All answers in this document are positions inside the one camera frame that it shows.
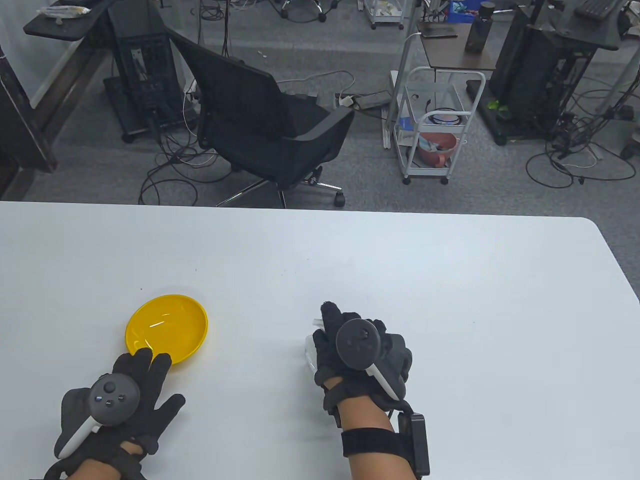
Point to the person's right hand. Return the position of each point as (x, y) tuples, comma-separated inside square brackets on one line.
[(325, 352)]

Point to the person's left hand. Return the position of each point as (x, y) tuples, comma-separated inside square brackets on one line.
[(145, 407)]

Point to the clear foam dish soap pump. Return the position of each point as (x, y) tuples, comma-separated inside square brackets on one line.
[(310, 351)]

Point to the yellow bowl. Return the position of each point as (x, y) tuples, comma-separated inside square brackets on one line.
[(170, 325)]

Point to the person's left forearm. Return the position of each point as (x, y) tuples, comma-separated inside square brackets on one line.
[(95, 472)]

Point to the person's right forearm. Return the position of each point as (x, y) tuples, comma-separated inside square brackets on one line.
[(365, 415)]

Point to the white round dish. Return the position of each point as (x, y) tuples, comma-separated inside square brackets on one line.
[(437, 120)]

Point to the grey white right hand controller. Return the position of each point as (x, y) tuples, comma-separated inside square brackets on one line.
[(357, 342)]

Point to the grey white hand controller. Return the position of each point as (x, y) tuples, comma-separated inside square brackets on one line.
[(357, 342), (112, 395)]

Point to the grey white left hand controller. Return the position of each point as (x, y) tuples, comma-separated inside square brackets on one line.
[(112, 395)]

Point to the white rolling cart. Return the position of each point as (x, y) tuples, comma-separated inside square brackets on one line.
[(425, 173)]

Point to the pink plastic bucket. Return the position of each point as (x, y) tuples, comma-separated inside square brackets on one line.
[(430, 157)]

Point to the blue box in cart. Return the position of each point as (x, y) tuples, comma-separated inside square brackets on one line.
[(406, 124)]

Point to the black office chair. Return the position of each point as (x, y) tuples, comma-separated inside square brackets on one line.
[(250, 110)]

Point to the black power strip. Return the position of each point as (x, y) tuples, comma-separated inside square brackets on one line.
[(370, 101)]

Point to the green small object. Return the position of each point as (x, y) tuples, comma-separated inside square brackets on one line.
[(495, 105)]

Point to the brown side table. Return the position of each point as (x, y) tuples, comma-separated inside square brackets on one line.
[(450, 52)]

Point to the black tablet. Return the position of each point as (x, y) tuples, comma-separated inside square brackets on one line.
[(440, 33)]

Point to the black computer tower on stand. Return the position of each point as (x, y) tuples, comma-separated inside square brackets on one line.
[(145, 60)]

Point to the office chair wheel base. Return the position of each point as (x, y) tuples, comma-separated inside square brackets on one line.
[(300, 4)]

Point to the large black computer rack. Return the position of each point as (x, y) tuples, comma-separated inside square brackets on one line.
[(540, 75)]

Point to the black drink bottle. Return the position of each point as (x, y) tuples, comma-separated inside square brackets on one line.
[(477, 32)]

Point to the blue storage box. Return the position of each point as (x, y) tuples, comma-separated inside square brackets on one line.
[(457, 12)]

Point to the black desk with packet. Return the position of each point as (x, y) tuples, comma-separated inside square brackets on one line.
[(55, 27)]

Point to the white plastic packet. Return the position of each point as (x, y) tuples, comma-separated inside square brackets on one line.
[(62, 11)]

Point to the black desk with keyboard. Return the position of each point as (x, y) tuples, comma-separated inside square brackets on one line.
[(595, 35)]

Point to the black keyboard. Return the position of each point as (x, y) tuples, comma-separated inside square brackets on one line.
[(600, 7)]

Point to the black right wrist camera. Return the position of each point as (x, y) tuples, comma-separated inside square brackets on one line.
[(419, 445)]

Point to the dark wooden frame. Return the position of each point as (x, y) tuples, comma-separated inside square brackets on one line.
[(25, 125)]

